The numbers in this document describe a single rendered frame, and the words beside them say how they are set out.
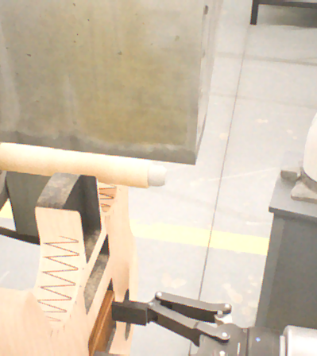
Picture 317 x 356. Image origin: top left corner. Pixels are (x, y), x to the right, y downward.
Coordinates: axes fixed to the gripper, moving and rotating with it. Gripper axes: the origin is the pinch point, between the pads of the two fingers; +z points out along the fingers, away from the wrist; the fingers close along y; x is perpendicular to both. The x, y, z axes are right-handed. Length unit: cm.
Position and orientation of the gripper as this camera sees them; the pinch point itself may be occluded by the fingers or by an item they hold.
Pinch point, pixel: (106, 334)
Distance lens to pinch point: 69.2
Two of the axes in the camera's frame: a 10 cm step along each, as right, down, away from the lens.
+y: 2.0, -5.8, 7.9
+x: -0.1, -8.0, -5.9
